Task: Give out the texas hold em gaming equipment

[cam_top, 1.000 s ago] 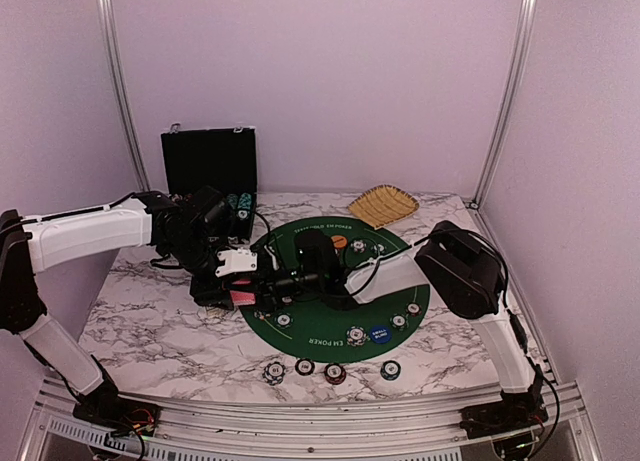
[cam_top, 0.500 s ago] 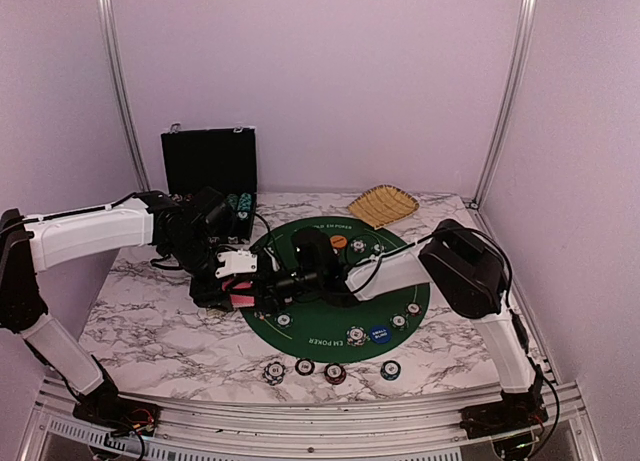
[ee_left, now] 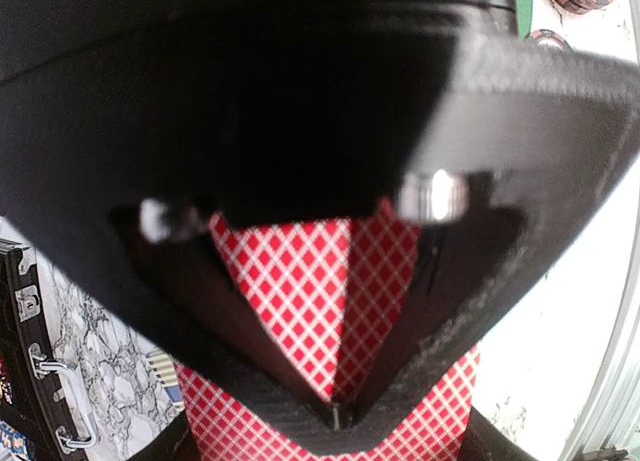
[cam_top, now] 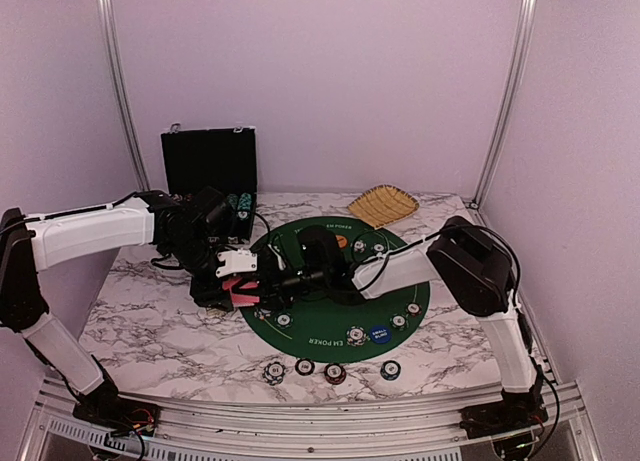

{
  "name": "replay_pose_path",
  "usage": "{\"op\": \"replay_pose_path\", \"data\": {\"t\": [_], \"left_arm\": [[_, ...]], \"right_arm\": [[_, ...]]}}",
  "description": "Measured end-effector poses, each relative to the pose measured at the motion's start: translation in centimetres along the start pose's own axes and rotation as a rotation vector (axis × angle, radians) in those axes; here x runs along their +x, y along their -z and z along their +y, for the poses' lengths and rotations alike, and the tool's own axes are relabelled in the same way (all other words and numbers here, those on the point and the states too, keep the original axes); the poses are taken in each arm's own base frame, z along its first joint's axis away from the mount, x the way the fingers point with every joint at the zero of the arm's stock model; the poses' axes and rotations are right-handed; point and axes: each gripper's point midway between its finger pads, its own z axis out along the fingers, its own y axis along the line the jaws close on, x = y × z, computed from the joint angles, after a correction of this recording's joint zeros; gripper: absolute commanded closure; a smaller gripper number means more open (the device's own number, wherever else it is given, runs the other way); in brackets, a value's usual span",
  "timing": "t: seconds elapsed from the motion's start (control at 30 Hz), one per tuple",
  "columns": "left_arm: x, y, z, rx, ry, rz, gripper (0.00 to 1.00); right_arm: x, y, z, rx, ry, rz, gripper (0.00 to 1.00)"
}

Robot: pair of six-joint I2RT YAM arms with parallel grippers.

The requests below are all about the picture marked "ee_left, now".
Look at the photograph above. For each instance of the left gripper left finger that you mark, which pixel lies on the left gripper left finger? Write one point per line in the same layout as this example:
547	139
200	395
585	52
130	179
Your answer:
175	443

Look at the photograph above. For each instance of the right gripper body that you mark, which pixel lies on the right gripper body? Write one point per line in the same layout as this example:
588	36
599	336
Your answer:
280	111

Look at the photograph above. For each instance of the hundred chip front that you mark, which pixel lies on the hundred chip front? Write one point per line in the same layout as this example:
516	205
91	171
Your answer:
550	39

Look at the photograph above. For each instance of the blue gold card box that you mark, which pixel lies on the blue gold card box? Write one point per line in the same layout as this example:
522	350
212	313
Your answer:
163	367

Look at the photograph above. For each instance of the dealt card seat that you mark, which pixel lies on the dealt card seat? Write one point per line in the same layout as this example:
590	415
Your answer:
327	292

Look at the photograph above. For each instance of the round green poker mat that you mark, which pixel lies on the round green poker mat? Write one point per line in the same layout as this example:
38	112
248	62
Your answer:
524	11

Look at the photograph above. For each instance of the black poker chip case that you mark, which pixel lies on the black poker chip case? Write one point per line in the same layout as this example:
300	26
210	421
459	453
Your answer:
43	397

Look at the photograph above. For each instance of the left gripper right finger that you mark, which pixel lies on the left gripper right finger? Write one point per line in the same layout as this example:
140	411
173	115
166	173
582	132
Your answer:
484	442

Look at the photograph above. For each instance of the front aluminium rail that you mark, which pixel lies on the front aluminium rail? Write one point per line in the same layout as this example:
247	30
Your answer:
605	286

